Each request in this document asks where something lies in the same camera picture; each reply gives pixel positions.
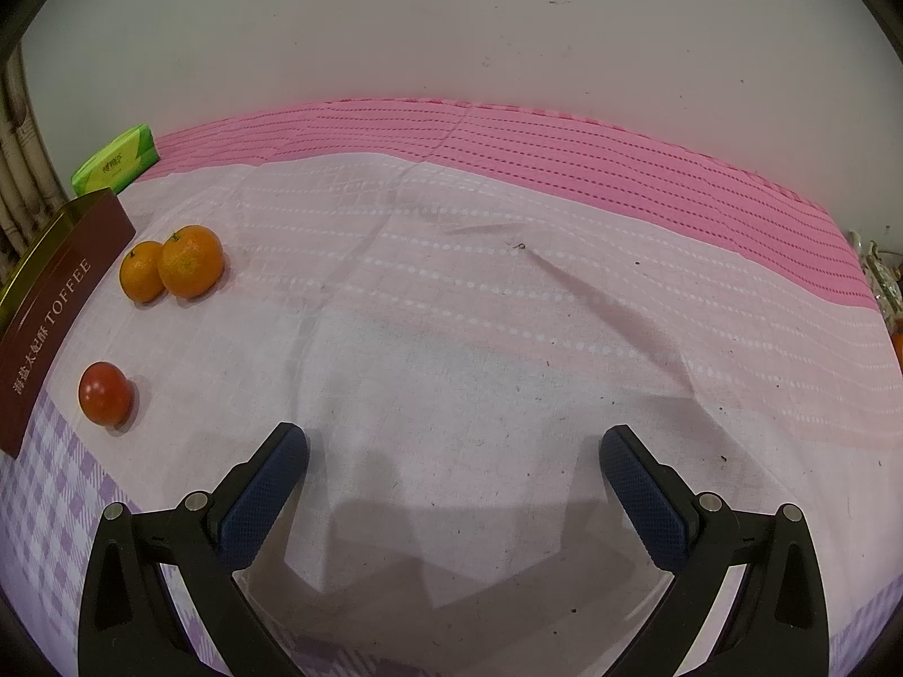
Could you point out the green tissue pack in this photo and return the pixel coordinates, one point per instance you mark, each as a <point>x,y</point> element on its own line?
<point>116,159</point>

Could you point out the small orange mandarin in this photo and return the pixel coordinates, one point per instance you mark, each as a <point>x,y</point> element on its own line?
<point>140,273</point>

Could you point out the brown rectangular tin box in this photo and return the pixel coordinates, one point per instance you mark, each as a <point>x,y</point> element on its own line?
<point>56,310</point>

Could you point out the pale patterned object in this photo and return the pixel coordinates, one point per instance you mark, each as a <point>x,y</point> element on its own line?
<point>878,268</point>

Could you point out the red tomato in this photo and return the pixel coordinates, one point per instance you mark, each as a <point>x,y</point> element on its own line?
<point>104,395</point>

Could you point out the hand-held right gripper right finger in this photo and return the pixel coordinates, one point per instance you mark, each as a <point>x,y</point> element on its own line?
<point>645,508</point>

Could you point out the large orange mandarin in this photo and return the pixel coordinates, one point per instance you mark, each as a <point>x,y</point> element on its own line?
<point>192,262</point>

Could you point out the pink purple checkered tablecloth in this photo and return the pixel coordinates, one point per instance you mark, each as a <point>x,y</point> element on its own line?
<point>494,296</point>

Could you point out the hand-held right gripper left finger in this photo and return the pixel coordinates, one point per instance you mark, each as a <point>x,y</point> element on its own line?
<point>261,508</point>

